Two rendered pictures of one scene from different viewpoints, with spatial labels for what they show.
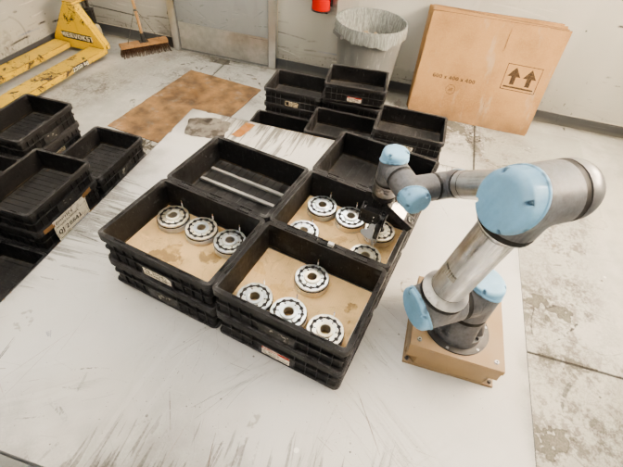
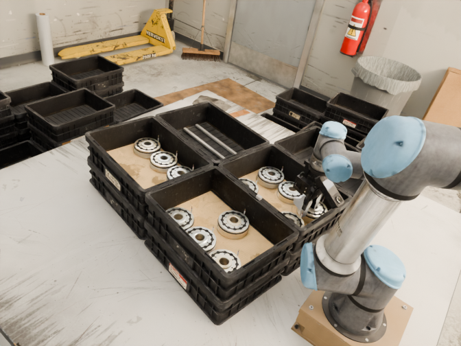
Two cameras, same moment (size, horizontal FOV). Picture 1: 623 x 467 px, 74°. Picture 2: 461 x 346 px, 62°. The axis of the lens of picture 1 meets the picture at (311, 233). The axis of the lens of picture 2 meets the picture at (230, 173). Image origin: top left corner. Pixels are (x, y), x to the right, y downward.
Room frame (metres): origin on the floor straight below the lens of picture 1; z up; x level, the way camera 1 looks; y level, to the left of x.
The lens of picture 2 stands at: (-0.12, -0.27, 1.72)
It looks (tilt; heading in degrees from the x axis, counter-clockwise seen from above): 36 degrees down; 19
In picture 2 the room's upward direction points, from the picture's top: 11 degrees clockwise
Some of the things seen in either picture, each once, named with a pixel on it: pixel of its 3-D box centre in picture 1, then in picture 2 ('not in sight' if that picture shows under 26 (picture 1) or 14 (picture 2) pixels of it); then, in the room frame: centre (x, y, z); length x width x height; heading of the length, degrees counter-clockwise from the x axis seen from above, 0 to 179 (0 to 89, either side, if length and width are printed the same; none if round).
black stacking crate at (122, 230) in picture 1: (186, 240); (148, 162); (0.85, 0.38, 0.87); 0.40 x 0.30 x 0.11; 68
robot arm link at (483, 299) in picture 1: (476, 292); (374, 274); (0.68, -0.45, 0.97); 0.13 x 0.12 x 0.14; 114
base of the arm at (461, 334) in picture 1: (462, 316); (360, 301); (0.68, -0.45, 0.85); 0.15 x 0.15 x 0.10
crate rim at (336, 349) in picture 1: (302, 281); (220, 215); (0.70, 0.01, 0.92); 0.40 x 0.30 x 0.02; 68
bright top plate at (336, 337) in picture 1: (324, 330); (223, 263); (0.59, -0.06, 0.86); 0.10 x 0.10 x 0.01
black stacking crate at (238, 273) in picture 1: (301, 292); (218, 227); (0.70, 0.01, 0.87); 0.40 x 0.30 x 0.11; 68
